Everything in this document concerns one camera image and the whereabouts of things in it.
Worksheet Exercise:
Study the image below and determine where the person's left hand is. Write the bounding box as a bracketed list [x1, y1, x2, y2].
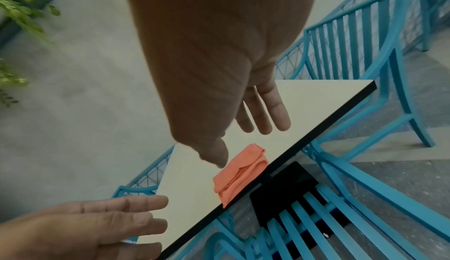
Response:
[0, 194, 170, 260]

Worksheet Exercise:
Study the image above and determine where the person's right hand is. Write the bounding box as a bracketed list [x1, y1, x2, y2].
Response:
[119, 0, 319, 169]

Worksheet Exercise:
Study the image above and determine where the orange cleaning cloth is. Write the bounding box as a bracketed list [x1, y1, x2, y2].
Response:
[212, 143, 269, 209]

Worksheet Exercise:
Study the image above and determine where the blue metal slatted chair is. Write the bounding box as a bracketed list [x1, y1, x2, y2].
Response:
[111, 185, 159, 199]
[302, 0, 437, 148]
[203, 138, 450, 260]
[413, 0, 450, 52]

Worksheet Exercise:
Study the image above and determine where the white square table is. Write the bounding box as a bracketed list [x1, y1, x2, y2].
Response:
[137, 79, 377, 260]

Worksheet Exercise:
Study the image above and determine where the green leafy plant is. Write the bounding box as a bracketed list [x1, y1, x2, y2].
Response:
[0, 0, 73, 107]

